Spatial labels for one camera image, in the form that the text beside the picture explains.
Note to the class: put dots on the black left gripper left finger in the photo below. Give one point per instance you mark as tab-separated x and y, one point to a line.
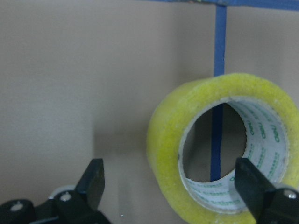
67	205

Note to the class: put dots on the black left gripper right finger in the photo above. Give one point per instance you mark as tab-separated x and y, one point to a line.
268	203

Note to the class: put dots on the yellow packing tape roll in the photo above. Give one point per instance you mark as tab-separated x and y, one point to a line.
271	122

